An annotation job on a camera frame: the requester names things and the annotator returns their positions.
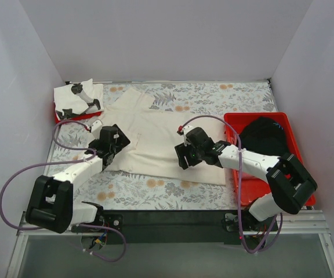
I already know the floral patterned table mat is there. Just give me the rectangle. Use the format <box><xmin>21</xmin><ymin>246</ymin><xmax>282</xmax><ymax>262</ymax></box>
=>
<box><xmin>38</xmin><ymin>81</ymin><xmax>277</xmax><ymax>211</ymax></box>

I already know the large red bin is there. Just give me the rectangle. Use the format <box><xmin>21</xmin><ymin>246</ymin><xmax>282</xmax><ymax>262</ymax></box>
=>
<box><xmin>224</xmin><ymin>112</ymin><xmax>302</xmax><ymax>206</ymax></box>

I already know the cream white t-shirt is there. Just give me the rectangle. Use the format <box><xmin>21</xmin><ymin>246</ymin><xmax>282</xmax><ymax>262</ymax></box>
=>
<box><xmin>100</xmin><ymin>88</ymin><xmax>226</xmax><ymax>185</ymax></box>

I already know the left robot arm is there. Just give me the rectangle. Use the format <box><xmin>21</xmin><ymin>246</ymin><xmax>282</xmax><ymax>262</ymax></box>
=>
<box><xmin>26</xmin><ymin>121</ymin><xmax>130</xmax><ymax>233</ymax></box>

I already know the small red tray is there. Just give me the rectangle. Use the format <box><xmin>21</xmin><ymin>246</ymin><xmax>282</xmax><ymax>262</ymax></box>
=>
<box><xmin>53</xmin><ymin>99</ymin><xmax>102</xmax><ymax>123</ymax></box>

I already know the folded white printed t-shirt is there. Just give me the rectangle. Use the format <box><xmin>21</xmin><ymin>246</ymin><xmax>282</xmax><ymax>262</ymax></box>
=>
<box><xmin>53</xmin><ymin>79</ymin><xmax>104</xmax><ymax>112</ymax></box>

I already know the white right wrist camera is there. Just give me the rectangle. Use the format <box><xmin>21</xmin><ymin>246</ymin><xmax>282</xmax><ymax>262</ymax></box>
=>
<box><xmin>177</xmin><ymin>125</ymin><xmax>194</xmax><ymax>146</ymax></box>

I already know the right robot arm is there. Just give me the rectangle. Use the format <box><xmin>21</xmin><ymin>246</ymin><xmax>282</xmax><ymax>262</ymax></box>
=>
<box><xmin>175</xmin><ymin>126</ymin><xmax>317</xmax><ymax>230</ymax></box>

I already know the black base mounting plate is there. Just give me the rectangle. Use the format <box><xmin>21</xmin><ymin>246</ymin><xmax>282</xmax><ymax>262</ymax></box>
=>
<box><xmin>71</xmin><ymin>209</ymin><xmax>281</xmax><ymax>246</ymax></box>

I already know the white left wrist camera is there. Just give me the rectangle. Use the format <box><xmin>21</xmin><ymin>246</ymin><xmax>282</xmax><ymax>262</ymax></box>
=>
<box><xmin>88</xmin><ymin>120</ymin><xmax>103</xmax><ymax>137</ymax></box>

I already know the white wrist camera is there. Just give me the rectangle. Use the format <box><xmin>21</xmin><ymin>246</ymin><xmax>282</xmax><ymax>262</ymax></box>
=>
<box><xmin>177</xmin><ymin>125</ymin><xmax>194</xmax><ymax>146</ymax></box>
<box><xmin>88</xmin><ymin>120</ymin><xmax>103</xmax><ymax>137</ymax></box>

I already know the black garment in bin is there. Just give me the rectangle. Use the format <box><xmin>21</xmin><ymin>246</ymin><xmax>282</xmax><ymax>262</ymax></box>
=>
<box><xmin>239</xmin><ymin>116</ymin><xmax>289</xmax><ymax>156</ymax></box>

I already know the aluminium frame rail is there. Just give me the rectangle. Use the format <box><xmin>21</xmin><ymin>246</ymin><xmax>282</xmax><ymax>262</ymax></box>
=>
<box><xmin>9</xmin><ymin>210</ymin><xmax>334</xmax><ymax>277</ymax></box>

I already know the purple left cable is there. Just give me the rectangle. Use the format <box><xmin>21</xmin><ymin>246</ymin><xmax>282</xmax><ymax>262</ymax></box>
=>
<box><xmin>0</xmin><ymin>120</ymin><xmax>128</xmax><ymax>263</ymax></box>

